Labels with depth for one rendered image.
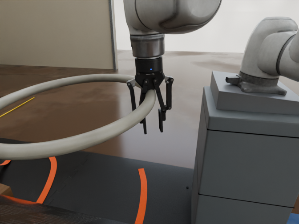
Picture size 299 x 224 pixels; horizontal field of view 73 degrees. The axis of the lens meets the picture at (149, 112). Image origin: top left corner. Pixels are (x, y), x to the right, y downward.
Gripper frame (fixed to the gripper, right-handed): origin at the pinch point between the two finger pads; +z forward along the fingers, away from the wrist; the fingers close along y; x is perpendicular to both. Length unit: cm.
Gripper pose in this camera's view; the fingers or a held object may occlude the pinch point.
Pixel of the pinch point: (152, 122)
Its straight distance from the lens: 63.6
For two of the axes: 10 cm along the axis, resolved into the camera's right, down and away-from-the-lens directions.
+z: 0.6, 9.0, 4.4
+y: -9.9, 1.1, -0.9
